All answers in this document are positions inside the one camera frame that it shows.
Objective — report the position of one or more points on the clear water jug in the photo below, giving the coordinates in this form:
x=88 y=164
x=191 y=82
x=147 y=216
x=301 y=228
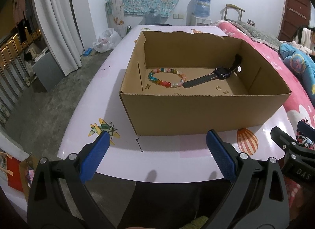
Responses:
x=152 y=17

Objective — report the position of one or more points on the white water dispenser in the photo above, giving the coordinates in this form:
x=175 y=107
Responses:
x=200 y=21

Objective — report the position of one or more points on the small open cardboard box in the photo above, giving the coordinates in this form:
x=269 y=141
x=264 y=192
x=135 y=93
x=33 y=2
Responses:
x=27 y=177

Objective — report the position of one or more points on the blue printed blanket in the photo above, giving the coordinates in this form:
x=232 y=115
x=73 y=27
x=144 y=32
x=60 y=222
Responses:
x=297 y=66

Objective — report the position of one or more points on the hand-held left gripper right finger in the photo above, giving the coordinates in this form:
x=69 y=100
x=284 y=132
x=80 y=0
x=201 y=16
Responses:
x=221 y=157

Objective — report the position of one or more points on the wooden chair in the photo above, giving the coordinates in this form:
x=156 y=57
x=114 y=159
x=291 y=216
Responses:
x=235 y=8

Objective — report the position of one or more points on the grey blanket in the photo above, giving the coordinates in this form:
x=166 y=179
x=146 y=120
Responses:
x=258 y=33

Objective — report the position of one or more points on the brown cardboard box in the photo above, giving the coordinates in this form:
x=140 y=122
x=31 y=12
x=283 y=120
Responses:
x=196 y=113

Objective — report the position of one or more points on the drink can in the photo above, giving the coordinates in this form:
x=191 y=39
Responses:
x=128 y=29

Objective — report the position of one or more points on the white curtain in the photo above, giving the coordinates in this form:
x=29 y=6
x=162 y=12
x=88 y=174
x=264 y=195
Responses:
x=61 y=22

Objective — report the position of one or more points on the blue water dispenser bottle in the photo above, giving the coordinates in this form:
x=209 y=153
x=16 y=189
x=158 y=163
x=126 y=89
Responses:
x=203 y=5

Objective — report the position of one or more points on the white plastic bag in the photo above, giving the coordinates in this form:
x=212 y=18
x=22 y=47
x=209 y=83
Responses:
x=107 y=40

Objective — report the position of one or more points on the grey cabinet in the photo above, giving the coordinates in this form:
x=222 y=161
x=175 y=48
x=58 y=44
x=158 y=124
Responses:
x=46 y=71

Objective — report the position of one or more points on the white folding panel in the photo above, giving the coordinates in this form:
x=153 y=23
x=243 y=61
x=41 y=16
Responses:
x=115 y=14

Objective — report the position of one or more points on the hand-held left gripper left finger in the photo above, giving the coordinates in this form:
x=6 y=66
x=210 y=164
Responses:
x=94 y=157

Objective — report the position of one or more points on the dark red wooden door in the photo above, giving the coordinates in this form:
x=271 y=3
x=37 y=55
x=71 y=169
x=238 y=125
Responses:
x=295 y=14

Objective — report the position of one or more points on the green plush cloth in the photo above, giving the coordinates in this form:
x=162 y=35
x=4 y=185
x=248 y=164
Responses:
x=199 y=222

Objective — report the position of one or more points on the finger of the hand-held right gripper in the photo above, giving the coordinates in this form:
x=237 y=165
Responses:
x=307 y=129
x=283 y=139

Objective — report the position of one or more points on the red patterned clothing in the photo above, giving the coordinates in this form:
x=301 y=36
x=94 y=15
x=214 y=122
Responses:
x=292 y=194

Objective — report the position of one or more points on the wall socket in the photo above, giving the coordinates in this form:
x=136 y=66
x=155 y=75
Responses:
x=179 y=16

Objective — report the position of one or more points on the dark blue smart watch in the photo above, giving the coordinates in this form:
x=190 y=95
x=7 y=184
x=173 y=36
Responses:
x=220 y=74

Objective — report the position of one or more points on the pink printed blanket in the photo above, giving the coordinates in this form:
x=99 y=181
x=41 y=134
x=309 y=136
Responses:
x=270 y=56

